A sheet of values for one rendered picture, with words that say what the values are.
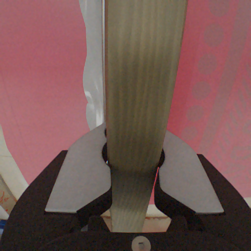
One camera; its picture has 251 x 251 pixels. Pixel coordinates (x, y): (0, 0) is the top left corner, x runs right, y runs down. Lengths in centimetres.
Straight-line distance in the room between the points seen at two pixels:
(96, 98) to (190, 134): 13
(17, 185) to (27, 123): 16
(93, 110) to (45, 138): 9
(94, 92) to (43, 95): 6
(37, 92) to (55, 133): 6
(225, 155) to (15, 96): 31
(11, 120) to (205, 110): 26
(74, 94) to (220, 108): 18
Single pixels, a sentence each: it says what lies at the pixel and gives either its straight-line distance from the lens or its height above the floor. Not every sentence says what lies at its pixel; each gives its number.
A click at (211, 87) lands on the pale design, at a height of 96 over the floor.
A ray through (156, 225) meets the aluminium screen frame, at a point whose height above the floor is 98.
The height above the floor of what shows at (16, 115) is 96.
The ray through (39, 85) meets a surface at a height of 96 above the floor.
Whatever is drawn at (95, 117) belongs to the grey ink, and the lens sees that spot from 17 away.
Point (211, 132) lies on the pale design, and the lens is 22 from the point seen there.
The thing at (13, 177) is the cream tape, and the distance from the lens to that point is 32.
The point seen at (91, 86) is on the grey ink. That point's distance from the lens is 16.
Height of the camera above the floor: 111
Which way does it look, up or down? 60 degrees down
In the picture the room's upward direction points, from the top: 180 degrees clockwise
